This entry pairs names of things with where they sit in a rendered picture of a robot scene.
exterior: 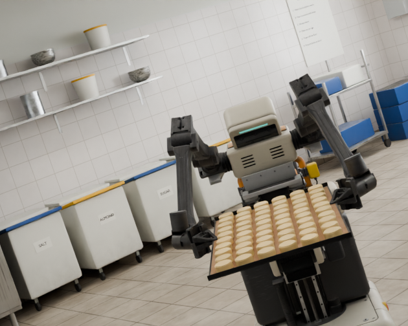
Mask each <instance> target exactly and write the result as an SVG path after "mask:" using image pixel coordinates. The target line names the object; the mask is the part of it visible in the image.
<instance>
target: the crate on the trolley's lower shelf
mask: <svg viewBox="0 0 408 326"><path fill-rule="evenodd" d="M339 130H340V132H341V136H342V137H343V140H344V141H345V143H346V144H347V146H348V147H351V146H353V145H355V144H357V143H359V142H360V141H362V140H364V139H366V138H368V137H370V136H372V135H374V134H375V133H374V129H373V126H372V122H371V120H370V118H365V119H361V120H355V121H352V122H346V123H343V124H341V125H339ZM320 142H321V145H322V148H323V150H320V151H319V152H320V153H327V152H331V151H332V149H331V147H330V146H329V144H328V142H327V141H326V140H322V141H320Z"/></svg>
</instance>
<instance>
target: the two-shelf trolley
mask: <svg viewBox="0 0 408 326"><path fill-rule="evenodd" d="M360 53H361V57H362V59H363V63H364V65H361V67H365V70H366V72H367V76H368V79H367V80H364V81H362V82H359V83H357V84H355V85H353V86H351V87H348V88H346V89H342V90H341V91H339V92H336V93H334V94H331V95H328V91H327V88H326V85H325V83H322V87H323V89H324V91H325V93H326V94H327V96H328V97H329V99H331V98H334V97H337V101H338V104H339V107H340V110H341V114H342V116H343V120H344V123H346V122H347V120H346V116H345V112H344V110H343V106H342V103H341V100H340V97H339V95H340V94H343V93H345V92H348V91H350V90H352V89H355V88H357V87H359V86H362V85H364V84H366V83H368V82H370V86H371V89H372V92H373V95H374V99H375V101H376V105H377V108H378V112H379V114H380V118H381V122H382V124H383V128H384V131H380V132H376V133H375V134H374V135H372V136H370V137H368V138H366V139H364V140H362V141H360V142H359V143H357V144H355V145H353V146H351V147H349V149H350V151H351V152H352V153H355V152H356V151H357V148H359V147H361V146H363V145H365V144H367V143H369V142H371V141H373V140H375V139H377V138H379V137H381V136H383V139H384V144H385V146H386V147H390V146H391V140H390V139H389V137H388V133H389V132H388V130H387V126H386V124H385V120H384V117H383V113H382V111H381V107H380V103H379V101H378V97H377V94H376V90H375V88H374V84H373V81H372V78H371V75H370V71H369V69H368V66H369V65H370V64H369V63H368V64H367V61H366V59H365V55H364V52H363V50H360ZM325 62H326V66H327V69H328V72H330V71H331V68H330V64H329V62H328V60H325ZM287 95H288V98H289V102H290V105H291V108H292V111H293V114H294V117H295V119H296V118H298V116H297V113H296V110H295V108H296V105H294V104H293V100H292V98H291V94H290V92H287ZM329 109H330V112H331V115H332V118H333V121H334V124H335V126H336V128H337V130H338V131H339V133H340V134H341V132H340V130H339V126H338V124H337V120H336V117H335V114H334V110H333V107H332V104H331V101H330V105H329ZM304 149H305V152H306V155H307V157H308V161H310V163H312V162H315V159H319V158H326V157H334V156H335V154H334V152H333V151H331V152H327V153H320V152H319V153H317V154H315V155H313V156H310V153H309V151H308V149H306V148H304Z"/></svg>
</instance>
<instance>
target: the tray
mask: <svg viewBox="0 0 408 326"><path fill-rule="evenodd" d="M322 185H323V187H324V188H325V187H327V188H328V190H329V192H330V194H331V196H332V192H331V191H330V188H329V186H328V183H327V182H325V183H322ZM303 190H304V192H305V193H309V192H308V188H306V189H303ZM289 195H290V194H287V195H285V196H286V198H287V199H290V196H289ZM271 201H272V199H271V200H268V201H267V202H268V203H269V205H270V204H272V202H271ZM335 205H336V207H337V209H338V211H339V213H340V216H341V218H342V220H343V222H344V224H345V226H346V229H347V230H348V233H346V234H342V235H338V236H336V237H332V238H329V239H325V240H323V241H319V242H316V243H313V244H309V245H306V246H302V247H300V248H296V249H293V250H290V251H287V252H283V253H281V254H277V255H273V256H271V257H267V258H264V259H260V260H258V261H254V262H251V263H248V264H245V265H241V266H238V267H234V268H231V269H228V270H224V271H222V272H218V273H215V274H210V273H211V266H212V255H213V248H214V241H212V250H211V257H210V267H209V275H208V276H207V278H208V281H211V280H213V279H218V278H220V277H224V276H228V275H230V274H234V273H237V272H241V271H243V270H247V269H250V268H253V267H256V266H260V265H264V264H266V263H270V262H273V261H276V260H279V259H283V258H285V257H289V256H292V255H295V254H299V253H302V252H306V251H308V250H313V249H315V248H318V247H322V246H325V245H329V244H332V243H335V242H338V241H342V240H345V239H348V238H351V237H352V234H351V232H350V230H349V228H348V226H347V224H346V222H345V220H344V218H343V215H342V213H341V211H340V209H339V207H338V205H337V203H335ZM233 215H234V216H235V215H237V210H236V211H233ZM214 220H215V222H214V235H215V230H216V221H219V216H217V217H214Z"/></svg>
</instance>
